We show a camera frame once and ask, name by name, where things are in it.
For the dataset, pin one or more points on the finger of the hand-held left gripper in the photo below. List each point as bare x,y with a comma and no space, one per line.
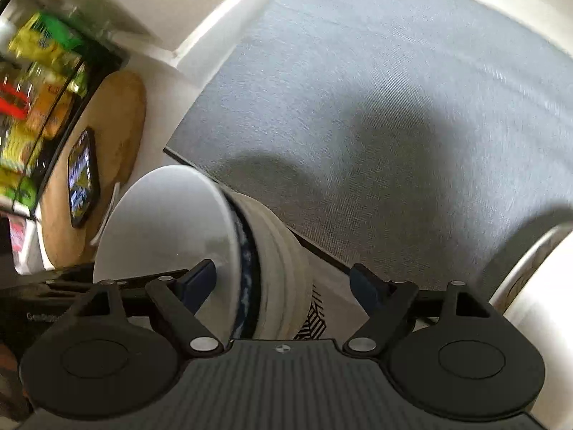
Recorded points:
134,302
76,277

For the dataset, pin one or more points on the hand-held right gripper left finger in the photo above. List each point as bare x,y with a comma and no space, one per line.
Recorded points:
199,284

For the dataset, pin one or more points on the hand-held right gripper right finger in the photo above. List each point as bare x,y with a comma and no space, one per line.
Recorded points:
365,286

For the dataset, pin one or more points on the blue patterned white bowl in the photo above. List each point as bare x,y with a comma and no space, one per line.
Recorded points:
165,233

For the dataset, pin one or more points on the teal glazed bowl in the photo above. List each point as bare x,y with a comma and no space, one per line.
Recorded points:
256,233

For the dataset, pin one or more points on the large white floral plate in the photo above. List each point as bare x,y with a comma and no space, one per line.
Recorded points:
541,268

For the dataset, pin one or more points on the white patterned mat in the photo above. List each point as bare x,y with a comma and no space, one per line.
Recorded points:
331,295

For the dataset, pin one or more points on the pink packet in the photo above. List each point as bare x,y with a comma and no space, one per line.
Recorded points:
19,235

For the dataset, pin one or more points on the black smartphone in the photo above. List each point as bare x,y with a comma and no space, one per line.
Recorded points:
83,179

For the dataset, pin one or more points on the yellow label sauce bottle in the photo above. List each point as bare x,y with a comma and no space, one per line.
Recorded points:
18,152

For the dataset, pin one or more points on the wooden cutting board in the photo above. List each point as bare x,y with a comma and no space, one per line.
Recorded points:
123,143

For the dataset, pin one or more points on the grey dish mat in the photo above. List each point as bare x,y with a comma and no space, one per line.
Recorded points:
380,121

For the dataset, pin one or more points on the orange seasoning jar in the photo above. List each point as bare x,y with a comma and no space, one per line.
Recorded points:
47,112

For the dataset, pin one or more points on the red label oil bottle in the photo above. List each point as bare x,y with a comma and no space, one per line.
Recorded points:
11,103

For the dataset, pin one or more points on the yellow snack packet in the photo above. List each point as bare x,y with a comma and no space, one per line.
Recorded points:
40,44

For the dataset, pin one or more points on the green snack packet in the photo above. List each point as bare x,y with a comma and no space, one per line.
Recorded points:
65,31

